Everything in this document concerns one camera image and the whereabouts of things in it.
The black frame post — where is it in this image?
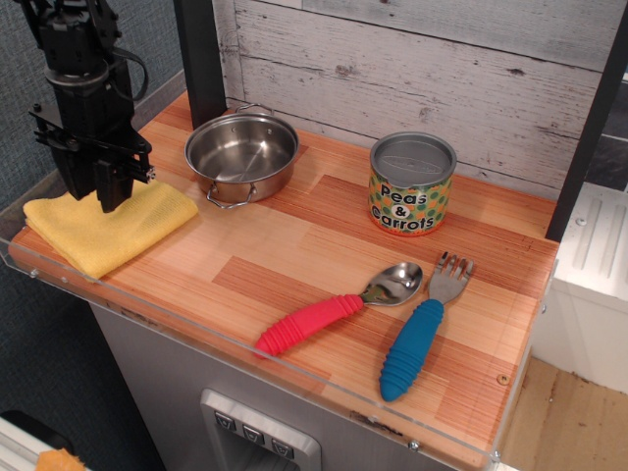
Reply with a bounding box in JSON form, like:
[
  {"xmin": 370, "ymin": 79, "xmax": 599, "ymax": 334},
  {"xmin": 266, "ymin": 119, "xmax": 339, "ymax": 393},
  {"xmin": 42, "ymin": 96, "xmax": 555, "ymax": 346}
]
[
  {"xmin": 546, "ymin": 7, "xmax": 627, "ymax": 242},
  {"xmin": 174, "ymin": 0, "xmax": 227, "ymax": 129}
]

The blue handled fork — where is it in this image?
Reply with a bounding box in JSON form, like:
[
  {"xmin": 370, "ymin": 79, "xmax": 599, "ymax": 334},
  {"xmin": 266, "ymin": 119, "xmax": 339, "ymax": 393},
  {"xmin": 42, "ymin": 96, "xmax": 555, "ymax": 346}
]
[{"xmin": 379, "ymin": 252, "xmax": 475, "ymax": 402}]

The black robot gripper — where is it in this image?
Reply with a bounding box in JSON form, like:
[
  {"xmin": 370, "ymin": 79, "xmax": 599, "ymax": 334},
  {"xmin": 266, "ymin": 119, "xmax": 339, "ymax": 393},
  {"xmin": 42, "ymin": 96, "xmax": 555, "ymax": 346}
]
[{"xmin": 29, "ymin": 73, "xmax": 155, "ymax": 213}]

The grey toy fridge cabinet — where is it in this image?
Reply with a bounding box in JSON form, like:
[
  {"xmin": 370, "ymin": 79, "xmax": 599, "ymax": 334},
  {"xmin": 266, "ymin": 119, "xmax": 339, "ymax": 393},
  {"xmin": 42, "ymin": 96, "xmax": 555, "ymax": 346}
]
[{"xmin": 92, "ymin": 305, "xmax": 496, "ymax": 470}]

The silver dispenser button panel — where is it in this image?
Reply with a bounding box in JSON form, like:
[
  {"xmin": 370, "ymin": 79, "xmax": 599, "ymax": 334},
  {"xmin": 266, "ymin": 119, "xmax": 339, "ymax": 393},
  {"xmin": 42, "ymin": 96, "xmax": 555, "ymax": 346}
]
[{"xmin": 200, "ymin": 389, "xmax": 322, "ymax": 470}]

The peas and carrots can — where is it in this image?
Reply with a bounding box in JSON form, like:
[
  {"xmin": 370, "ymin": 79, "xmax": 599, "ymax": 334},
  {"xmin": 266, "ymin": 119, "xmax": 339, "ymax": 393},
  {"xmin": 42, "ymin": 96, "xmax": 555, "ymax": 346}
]
[{"xmin": 368, "ymin": 131, "xmax": 457, "ymax": 236}]

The black right frame post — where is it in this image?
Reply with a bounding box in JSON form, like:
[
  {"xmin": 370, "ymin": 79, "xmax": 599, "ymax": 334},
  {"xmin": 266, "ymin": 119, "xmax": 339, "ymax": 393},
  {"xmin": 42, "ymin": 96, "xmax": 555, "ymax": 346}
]
[{"xmin": 546, "ymin": 7, "xmax": 627, "ymax": 242}]

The orange object at corner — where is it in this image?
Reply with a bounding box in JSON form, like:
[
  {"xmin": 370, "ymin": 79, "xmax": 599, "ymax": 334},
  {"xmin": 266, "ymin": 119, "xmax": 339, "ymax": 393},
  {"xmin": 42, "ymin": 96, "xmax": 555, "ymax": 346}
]
[{"xmin": 35, "ymin": 448, "xmax": 87, "ymax": 471}]

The small steel pot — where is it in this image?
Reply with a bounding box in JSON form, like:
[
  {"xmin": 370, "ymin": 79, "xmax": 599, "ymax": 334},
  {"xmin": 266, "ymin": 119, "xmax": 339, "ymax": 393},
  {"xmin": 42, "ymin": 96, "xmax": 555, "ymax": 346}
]
[{"xmin": 184, "ymin": 104, "xmax": 299, "ymax": 210}]

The red handled spoon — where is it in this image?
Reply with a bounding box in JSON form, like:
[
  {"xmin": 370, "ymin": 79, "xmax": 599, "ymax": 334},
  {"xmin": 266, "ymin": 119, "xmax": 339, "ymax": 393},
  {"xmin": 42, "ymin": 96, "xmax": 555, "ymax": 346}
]
[{"xmin": 254, "ymin": 262, "xmax": 423, "ymax": 356}]

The black left frame post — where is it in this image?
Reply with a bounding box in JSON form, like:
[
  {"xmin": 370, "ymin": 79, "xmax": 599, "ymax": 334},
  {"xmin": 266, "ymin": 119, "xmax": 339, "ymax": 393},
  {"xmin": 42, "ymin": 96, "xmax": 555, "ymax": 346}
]
[{"xmin": 174, "ymin": 0, "xmax": 227, "ymax": 129}]

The clear acrylic table guard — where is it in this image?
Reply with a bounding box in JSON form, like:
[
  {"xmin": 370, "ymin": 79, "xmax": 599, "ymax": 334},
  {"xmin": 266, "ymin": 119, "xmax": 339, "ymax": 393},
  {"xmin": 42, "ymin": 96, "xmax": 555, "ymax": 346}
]
[{"xmin": 1, "ymin": 97, "xmax": 557, "ymax": 467}]

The white cabinet with drainboard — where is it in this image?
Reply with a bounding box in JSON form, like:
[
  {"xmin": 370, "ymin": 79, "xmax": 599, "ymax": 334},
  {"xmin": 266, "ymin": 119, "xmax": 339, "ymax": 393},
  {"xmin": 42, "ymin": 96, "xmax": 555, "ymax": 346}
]
[{"xmin": 531, "ymin": 183, "xmax": 627, "ymax": 393}]

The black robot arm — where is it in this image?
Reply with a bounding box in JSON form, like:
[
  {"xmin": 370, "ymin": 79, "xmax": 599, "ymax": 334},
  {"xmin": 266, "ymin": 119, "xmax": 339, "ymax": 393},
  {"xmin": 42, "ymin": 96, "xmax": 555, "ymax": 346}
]
[{"xmin": 21, "ymin": 1, "xmax": 154, "ymax": 213}]

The yellow rag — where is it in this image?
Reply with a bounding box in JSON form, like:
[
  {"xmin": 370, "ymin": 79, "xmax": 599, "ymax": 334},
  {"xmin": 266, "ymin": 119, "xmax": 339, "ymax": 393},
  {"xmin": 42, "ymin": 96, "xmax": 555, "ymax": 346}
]
[{"xmin": 23, "ymin": 182, "xmax": 198, "ymax": 280}]

